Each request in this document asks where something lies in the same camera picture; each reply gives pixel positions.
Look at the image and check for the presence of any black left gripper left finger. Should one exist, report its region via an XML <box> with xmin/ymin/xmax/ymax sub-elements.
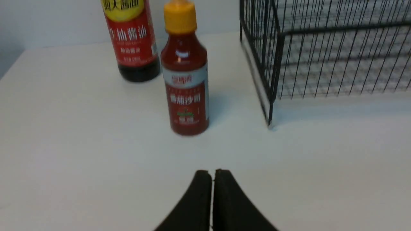
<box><xmin>155</xmin><ymin>170</ymin><xmax>212</xmax><ymax>231</ymax></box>

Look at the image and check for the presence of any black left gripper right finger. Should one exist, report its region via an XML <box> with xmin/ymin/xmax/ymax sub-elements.
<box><xmin>213</xmin><ymin>169</ymin><xmax>277</xmax><ymax>231</ymax></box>

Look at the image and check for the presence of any red ketchup squeeze bottle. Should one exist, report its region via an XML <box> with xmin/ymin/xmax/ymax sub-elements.
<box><xmin>161</xmin><ymin>0</ymin><xmax>210</xmax><ymax>136</ymax></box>

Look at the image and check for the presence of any tall soy sauce bottle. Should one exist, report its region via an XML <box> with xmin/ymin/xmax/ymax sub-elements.
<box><xmin>101</xmin><ymin>0</ymin><xmax>160</xmax><ymax>83</ymax></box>

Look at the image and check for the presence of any black wire mesh shelf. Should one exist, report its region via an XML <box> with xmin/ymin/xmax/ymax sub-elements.
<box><xmin>239</xmin><ymin>0</ymin><xmax>411</xmax><ymax>127</ymax></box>

